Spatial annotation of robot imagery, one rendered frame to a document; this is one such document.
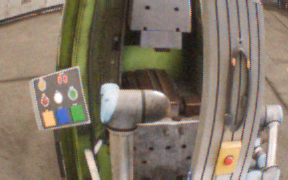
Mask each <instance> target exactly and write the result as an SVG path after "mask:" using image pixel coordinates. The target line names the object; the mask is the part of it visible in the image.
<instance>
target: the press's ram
mask: <svg viewBox="0 0 288 180"><path fill-rule="evenodd" d="M189 2H190V0H127V15H126V20H127V22H128V24H129V28H130V30H143V27H146V29H147V30H164V31H176V28H178V30H179V31H181V32H191V30H190V29H191V23H190V20H191V17H190V4H189Z"/></svg>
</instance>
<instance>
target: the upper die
mask: <svg viewBox="0 0 288 180"><path fill-rule="evenodd" d="M134 35H135V36H136V39H137V41H138V43H139V45H140V46H139V48H178V49H182V45H181V42H182V34H181V31H179V30H178V28H176V31H164V30H147V29H146V27H143V30H134Z"/></svg>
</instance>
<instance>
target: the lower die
mask: <svg viewBox="0 0 288 180"><path fill-rule="evenodd" d="M154 69H155V71H156V73H157V75H158V78H159V81H160V83H161V85H162V87H163V92H164V95H165V96H166V97H167V98H168V99H169V101H170V104H171V110H170V113H169V115H168V116H167V117H173V116H174V115H175V116H178V109H179V100H178V98H177V97H176V98H175V99H174V96H176V94H174V95H173V93H174V89H173V85H172V86H171V88H169V87H170V85H171V84H172V83H170V84H168V83H169V81H170V79H168V81H166V80H167V78H168V77H169V76H168V75H167V76H166V77H165V75H166V74H167V72H166V70H165V69H156V68H146V70H136V71H132V72H133V73H134V76H135V80H136V83H137V87H136V86H133V87H132V88H131V90H133V89H137V88H138V90H151V91H156V89H155V86H154V84H153V82H152V79H151V74H150V71H149V70H154ZM131 82H135V81H134V80H133V79H131V80H130V81H129V83H131ZM136 83H131V84H130V87H131V86H132V85H136ZM172 89H173V92H171V90H172Z"/></svg>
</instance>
